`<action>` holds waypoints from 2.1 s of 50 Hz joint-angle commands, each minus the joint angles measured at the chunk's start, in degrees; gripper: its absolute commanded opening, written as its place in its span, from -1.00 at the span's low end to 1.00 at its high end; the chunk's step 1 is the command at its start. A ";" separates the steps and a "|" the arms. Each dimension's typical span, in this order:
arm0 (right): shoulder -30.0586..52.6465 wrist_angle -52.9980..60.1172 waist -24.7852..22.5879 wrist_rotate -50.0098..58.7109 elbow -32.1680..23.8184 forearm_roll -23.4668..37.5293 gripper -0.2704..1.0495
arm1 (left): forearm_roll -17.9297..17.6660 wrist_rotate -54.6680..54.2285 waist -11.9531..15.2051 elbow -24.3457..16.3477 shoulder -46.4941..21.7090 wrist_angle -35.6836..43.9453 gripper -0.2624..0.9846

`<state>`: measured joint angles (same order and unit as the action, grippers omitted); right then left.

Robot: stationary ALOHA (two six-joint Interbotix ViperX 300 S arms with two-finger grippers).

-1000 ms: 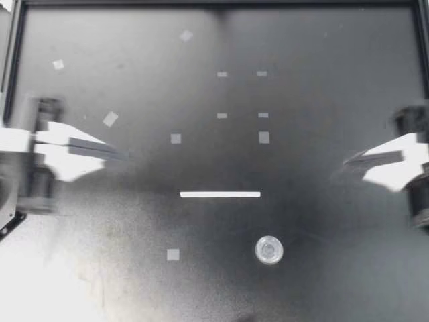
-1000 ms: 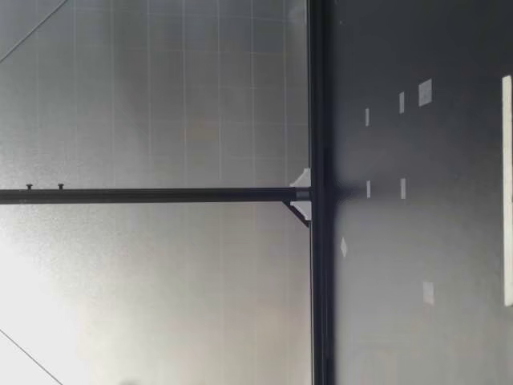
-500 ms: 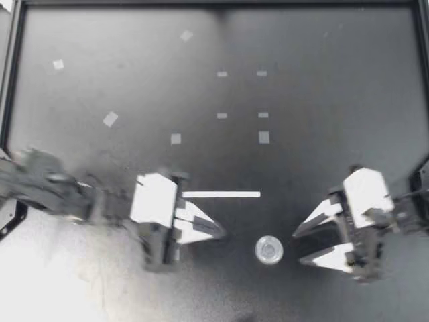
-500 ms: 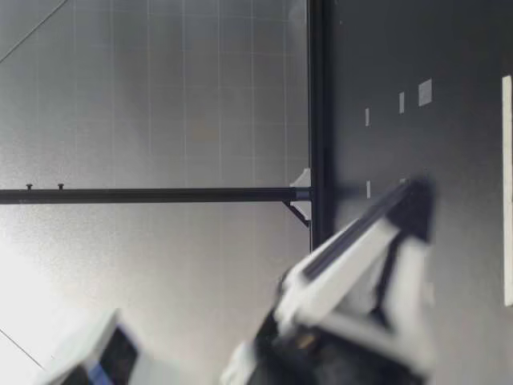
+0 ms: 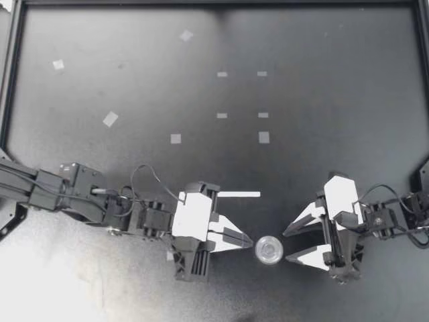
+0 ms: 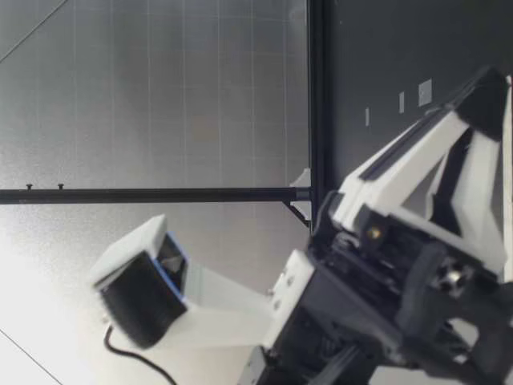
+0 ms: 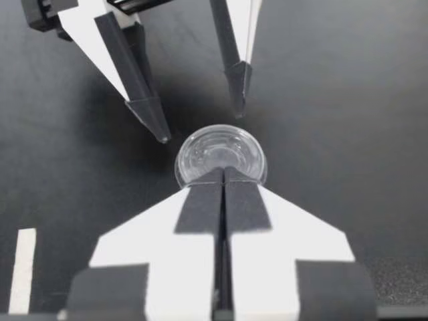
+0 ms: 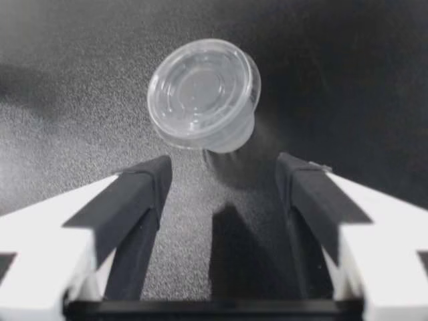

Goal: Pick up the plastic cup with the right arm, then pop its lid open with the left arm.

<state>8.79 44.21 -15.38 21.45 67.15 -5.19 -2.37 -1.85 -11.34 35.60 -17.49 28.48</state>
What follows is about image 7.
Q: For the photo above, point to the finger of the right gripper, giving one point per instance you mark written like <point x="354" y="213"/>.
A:
<point x="238" y="50"/>

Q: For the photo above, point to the small clear plastic cup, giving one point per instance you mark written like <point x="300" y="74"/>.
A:
<point x="207" y="150"/>

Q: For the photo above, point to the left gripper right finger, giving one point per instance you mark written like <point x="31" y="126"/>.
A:
<point x="264" y="274"/>

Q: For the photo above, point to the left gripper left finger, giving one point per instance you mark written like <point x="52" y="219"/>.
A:
<point x="180" y="274"/>

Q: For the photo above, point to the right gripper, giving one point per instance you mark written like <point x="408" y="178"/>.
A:
<point x="40" y="15"/>

